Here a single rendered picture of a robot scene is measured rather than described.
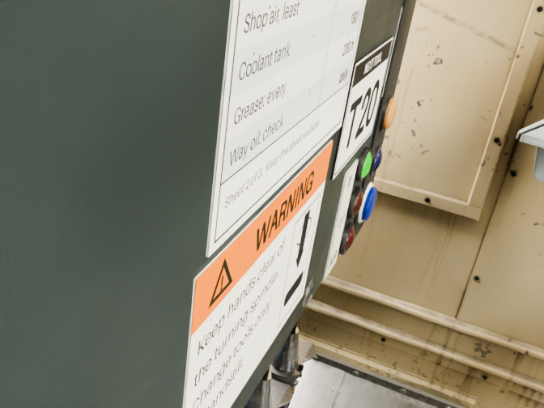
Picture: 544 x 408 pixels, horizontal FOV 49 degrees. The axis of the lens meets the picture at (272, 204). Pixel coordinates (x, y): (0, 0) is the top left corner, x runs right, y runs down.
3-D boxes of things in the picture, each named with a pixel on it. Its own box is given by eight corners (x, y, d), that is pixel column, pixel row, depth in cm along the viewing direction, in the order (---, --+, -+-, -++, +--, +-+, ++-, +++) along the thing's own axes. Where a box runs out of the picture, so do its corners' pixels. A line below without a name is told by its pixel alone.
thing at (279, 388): (296, 389, 92) (297, 386, 92) (284, 413, 88) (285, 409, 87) (255, 373, 94) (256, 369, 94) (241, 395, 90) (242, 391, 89)
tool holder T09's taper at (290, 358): (276, 349, 97) (282, 316, 94) (301, 359, 96) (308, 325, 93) (265, 365, 93) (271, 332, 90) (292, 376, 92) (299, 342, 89)
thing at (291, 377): (271, 355, 99) (274, 343, 98) (306, 368, 98) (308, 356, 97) (257, 379, 94) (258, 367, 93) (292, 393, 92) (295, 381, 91)
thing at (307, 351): (319, 347, 101) (320, 344, 101) (308, 367, 97) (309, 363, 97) (281, 333, 103) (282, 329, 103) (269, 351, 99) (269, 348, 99)
